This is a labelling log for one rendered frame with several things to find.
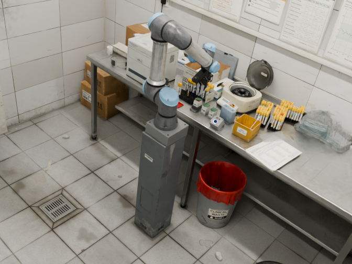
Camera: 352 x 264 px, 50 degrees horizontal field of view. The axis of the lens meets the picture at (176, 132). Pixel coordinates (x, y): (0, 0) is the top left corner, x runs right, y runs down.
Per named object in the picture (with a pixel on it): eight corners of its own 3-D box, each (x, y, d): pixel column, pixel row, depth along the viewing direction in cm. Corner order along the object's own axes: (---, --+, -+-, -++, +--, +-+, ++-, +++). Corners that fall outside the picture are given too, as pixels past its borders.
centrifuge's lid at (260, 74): (251, 54, 278) (259, 53, 283) (241, 85, 291) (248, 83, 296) (274, 66, 266) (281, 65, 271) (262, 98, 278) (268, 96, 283)
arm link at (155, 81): (153, 107, 231) (163, 22, 197) (139, 95, 240) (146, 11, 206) (169, 102, 238) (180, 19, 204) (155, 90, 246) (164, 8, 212)
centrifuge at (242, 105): (211, 101, 280) (215, 87, 273) (239, 92, 297) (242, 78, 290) (235, 118, 267) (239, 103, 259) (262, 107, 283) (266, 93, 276)
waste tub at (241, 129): (231, 133, 251) (234, 121, 246) (241, 125, 261) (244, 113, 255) (248, 142, 246) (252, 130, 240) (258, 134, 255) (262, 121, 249)
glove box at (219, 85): (206, 94, 288) (208, 83, 283) (224, 85, 304) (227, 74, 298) (218, 101, 282) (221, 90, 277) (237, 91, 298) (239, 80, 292)
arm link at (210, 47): (200, 43, 242) (210, 41, 247) (198, 58, 249) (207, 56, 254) (209, 48, 238) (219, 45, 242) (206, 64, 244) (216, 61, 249)
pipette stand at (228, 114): (217, 118, 264) (220, 106, 258) (224, 115, 268) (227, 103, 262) (228, 125, 258) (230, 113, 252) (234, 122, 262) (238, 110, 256)
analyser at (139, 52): (125, 74, 297) (127, 38, 279) (150, 65, 315) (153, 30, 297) (153, 91, 282) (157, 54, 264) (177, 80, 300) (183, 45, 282)
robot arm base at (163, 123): (162, 133, 230) (164, 121, 223) (149, 120, 238) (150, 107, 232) (182, 126, 237) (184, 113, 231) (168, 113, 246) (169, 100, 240)
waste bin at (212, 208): (179, 212, 306) (187, 172, 280) (207, 191, 330) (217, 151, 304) (217, 241, 288) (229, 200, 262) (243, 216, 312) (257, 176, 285)
